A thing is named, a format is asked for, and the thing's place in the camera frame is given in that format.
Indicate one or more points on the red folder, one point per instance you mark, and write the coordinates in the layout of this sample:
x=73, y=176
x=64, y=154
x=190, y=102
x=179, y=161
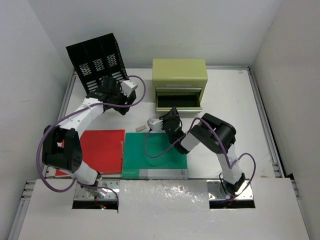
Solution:
x=103, y=150

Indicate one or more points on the olive green drawer toolbox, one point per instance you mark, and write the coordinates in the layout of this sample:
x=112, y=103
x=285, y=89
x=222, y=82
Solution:
x=179, y=83

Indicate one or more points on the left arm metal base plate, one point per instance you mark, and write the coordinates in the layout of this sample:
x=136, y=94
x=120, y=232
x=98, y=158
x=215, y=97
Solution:
x=106, y=193

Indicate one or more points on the black three-slot file rack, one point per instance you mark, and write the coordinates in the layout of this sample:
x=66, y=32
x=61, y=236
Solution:
x=97, y=57

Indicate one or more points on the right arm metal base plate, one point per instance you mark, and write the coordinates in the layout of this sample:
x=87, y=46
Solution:
x=217, y=193

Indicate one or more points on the green binder folder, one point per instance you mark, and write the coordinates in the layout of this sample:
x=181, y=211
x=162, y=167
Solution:
x=150, y=157

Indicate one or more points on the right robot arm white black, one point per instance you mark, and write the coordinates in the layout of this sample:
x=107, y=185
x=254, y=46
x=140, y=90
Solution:
x=215, y=134

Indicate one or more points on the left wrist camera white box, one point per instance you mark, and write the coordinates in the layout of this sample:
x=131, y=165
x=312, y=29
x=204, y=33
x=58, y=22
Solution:
x=127, y=87

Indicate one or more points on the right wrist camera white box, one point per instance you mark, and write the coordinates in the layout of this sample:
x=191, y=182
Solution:
x=155, y=125

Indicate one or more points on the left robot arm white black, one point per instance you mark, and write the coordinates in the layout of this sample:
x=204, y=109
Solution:
x=60, y=146

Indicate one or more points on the beige eraser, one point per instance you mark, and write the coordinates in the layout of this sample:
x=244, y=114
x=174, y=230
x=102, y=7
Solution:
x=141, y=128

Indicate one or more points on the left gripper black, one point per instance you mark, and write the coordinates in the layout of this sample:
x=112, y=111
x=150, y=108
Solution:
x=118, y=90

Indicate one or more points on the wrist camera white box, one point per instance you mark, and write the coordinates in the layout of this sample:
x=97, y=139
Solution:
x=155, y=125
x=127, y=87

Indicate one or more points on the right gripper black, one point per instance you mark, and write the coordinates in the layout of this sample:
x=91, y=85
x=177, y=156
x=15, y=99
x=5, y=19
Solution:
x=173, y=114

